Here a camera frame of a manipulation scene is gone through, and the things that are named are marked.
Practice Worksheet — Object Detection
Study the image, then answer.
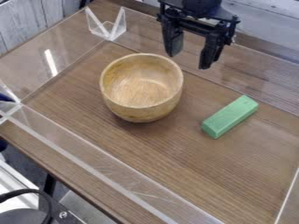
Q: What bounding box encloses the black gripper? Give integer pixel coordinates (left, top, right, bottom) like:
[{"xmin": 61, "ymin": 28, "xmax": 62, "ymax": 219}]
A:
[{"xmin": 156, "ymin": 0, "xmax": 240, "ymax": 69}]

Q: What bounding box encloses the green rectangular block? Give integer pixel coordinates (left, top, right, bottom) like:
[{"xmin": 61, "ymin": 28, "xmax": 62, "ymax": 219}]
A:
[{"xmin": 200, "ymin": 95, "xmax": 259, "ymax": 139}]

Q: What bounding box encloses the light wooden bowl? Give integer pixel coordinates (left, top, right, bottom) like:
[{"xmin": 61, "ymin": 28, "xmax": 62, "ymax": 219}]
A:
[{"xmin": 98, "ymin": 53, "xmax": 183, "ymax": 123}]

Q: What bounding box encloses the black table leg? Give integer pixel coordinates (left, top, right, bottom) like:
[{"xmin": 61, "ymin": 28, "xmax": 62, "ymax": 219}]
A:
[{"xmin": 42, "ymin": 174, "xmax": 56, "ymax": 196}]

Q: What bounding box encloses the clear acrylic corner bracket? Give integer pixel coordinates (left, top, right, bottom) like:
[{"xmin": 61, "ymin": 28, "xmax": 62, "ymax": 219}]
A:
[{"xmin": 84, "ymin": 7, "xmax": 126, "ymax": 41}]

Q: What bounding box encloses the clear acrylic tray wall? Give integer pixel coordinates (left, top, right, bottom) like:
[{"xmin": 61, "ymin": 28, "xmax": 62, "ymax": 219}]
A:
[{"xmin": 0, "ymin": 86, "xmax": 224, "ymax": 224}]

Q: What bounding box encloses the grey metal bracket with screw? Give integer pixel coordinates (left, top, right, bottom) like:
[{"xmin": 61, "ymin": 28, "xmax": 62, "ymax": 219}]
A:
[{"xmin": 50, "ymin": 200, "xmax": 86, "ymax": 224}]

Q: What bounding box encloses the black cable loop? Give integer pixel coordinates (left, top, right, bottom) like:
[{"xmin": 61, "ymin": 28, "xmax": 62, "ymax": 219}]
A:
[{"xmin": 0, "ymin": 188, "xmax": 54, "ymax": 224}]

